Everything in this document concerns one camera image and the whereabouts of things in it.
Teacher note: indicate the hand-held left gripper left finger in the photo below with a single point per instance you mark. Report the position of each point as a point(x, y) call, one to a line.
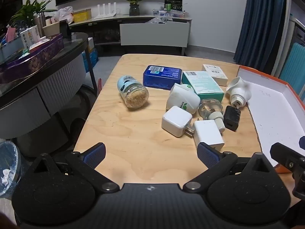
point(95, 153)

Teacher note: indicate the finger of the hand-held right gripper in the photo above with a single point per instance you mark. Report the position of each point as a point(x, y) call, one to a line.
point(286, 156)
point(302, 142)

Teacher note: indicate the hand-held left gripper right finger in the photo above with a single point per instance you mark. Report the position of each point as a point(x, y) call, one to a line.
point(207, 155)

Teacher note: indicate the orange cardboard box white inside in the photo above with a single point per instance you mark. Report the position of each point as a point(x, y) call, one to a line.
point(274, 114)

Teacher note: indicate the black charger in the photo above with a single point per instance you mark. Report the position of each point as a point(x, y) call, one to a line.
point(232, 118)

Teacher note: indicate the white charger with prongs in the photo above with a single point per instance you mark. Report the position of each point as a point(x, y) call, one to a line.
point(176, 121)

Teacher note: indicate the clear glass refill bottle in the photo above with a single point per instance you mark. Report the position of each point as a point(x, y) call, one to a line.
point(211, 108)

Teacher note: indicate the white plug-in heater green leaf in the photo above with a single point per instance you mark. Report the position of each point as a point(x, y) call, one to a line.
point(182, 99)

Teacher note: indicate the teal carton box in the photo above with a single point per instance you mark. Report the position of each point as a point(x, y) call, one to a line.
point(205, 84)

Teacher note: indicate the plain white plug-in heater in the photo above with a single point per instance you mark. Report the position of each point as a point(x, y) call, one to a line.
point(238, 90)

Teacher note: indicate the glass jar light blue lid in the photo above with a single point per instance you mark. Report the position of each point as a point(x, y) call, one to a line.
point(133, 91)

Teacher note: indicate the small white carton box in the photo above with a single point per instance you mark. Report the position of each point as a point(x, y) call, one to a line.
point(215, 74)

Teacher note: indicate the blue tin box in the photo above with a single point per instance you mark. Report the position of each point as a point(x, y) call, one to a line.
point(162, 77)

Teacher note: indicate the teal suitcase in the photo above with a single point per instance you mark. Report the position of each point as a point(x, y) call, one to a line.
point(294, 69)

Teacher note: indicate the trash bin with liner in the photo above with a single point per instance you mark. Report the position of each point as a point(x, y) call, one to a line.
point(8, 169)

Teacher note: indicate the blue wrapped packs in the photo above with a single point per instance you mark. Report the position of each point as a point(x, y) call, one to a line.
point(90, 57)

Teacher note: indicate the purple patterned box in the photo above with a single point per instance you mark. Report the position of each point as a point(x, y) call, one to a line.
point(31, 62)

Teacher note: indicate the white counter cabinet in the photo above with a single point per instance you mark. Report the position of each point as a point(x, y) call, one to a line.
point(297, 22)

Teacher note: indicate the blue curtain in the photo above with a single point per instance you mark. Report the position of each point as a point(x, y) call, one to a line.
point(259, 23)

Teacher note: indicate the white television cabinet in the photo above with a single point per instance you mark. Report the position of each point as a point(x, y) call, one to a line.
point(152, 33)

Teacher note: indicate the white printed carton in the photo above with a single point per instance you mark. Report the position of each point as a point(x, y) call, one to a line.
point(29, 37)

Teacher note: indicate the yellow box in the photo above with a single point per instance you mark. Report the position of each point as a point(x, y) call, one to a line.
point(82, 15)

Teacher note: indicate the white router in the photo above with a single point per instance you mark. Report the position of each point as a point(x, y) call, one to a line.
point(106, 12)

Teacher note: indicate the white plastic bag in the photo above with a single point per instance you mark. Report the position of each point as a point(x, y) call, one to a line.
point(63, 14)

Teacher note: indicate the clear plastic bags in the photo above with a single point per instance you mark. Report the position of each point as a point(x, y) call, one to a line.
point(158, 20)

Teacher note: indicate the pile of small boxes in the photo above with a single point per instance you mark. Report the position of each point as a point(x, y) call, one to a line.
point(166, 13)

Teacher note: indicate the black green display box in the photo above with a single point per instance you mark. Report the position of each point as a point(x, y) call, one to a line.
point(173, 4)

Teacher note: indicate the large leafy potted plant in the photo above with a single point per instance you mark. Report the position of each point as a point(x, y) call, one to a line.
point(28, 10)

